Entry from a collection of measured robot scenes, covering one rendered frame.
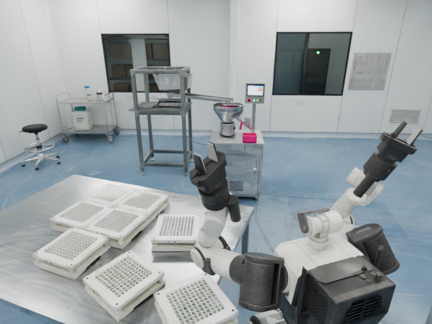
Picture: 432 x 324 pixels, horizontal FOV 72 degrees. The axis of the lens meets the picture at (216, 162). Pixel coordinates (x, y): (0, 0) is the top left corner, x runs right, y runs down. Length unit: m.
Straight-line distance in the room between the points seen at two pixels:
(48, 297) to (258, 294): 0.95
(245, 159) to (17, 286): 2.53
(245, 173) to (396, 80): 4.16
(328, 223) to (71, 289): 1.11
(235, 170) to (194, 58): 3.15
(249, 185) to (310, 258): 2.67
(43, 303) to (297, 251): 1.06
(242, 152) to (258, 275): 2.62
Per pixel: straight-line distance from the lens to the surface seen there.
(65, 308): 1.46
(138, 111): 4.23
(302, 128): 6.43
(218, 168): 0.79
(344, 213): 1.35
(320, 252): 1.01
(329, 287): 0.91
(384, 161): 1.17
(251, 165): 3.49
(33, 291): 1.60
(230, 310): 1.23
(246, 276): 0.92
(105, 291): 1.37
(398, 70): 6.81
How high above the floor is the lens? 1.83
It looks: 22 degrees down
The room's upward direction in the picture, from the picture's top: straight up
